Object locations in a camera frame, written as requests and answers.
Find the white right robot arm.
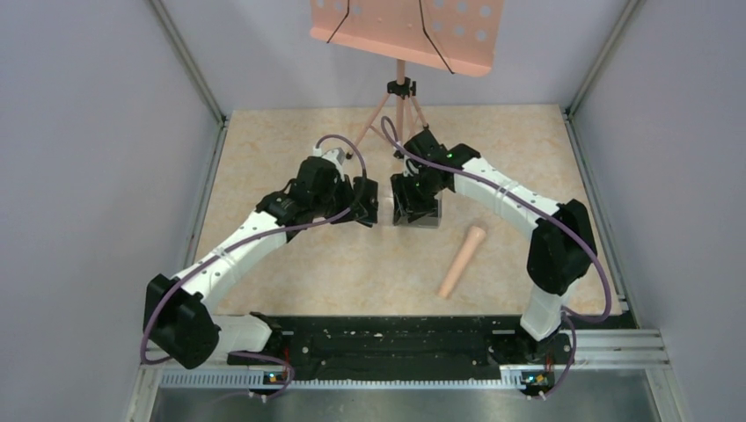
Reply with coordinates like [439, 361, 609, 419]
[391, 129, 600, 362]

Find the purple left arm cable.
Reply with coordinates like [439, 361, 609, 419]
[139, 135, 369, 403]

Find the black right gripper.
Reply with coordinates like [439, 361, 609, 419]
[391, 170, 445, 225]

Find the pink music stand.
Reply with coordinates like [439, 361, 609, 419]
[310, 0, 504, 145]

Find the clear acrylic tray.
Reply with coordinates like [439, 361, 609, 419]
[392, 197, 442, 229]

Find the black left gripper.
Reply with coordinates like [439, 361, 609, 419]
[312, 173, 367, 224]

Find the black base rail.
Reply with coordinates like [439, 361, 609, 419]
[169, 314, 642, 386]

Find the pink toy microphone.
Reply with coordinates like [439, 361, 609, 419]
[436, 226, 486, 299]

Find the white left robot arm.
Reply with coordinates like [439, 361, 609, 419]
[140, 156, 378, 369]

